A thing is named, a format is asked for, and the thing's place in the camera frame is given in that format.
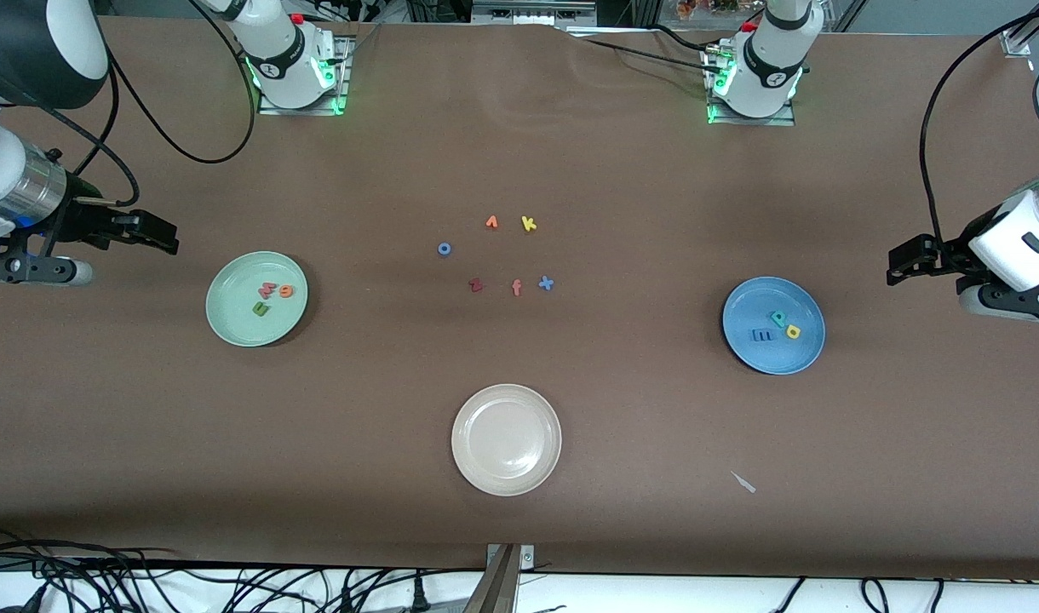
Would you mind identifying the green plate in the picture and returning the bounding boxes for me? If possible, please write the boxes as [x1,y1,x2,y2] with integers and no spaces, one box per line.
[205,250,309,348]

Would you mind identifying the blue plate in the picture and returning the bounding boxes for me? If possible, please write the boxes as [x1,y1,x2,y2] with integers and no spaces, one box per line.
[721,276,827,376]

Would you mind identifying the colourful small items pile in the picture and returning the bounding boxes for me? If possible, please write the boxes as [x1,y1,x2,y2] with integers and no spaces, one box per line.
[675,0,746,20]

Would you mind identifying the beige plate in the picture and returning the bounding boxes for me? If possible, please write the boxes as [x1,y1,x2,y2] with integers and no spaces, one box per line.
[451,383,563,497]

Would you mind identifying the grey metal box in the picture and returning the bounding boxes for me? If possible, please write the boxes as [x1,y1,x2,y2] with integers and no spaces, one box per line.
[471,0,599,26]

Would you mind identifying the grey metal strut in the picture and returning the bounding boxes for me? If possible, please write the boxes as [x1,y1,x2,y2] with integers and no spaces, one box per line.
[462,545,520,613]

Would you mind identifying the long black right arm cable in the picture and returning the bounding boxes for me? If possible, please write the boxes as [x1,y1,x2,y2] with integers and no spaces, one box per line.
[102,0,256,164]

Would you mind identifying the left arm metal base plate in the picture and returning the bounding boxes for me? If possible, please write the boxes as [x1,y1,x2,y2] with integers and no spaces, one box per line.
[705,43,798,128]

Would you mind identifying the aluminium frame post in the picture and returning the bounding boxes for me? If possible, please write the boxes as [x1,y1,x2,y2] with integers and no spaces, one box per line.
[1001,0,1039,59]

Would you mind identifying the tangled black cables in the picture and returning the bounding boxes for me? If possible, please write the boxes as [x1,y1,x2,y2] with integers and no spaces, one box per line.
[0,524,486,613]

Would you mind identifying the black hanging cable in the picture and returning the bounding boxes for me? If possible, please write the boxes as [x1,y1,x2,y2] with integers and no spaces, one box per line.
[766,577,808,613]

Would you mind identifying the black cable on table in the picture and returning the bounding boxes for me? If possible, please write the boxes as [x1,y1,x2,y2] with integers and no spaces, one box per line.
[562,24,725,76]

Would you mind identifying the metal table edge bracket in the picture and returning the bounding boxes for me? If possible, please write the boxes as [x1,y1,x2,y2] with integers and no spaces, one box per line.
[485,543,536,573]

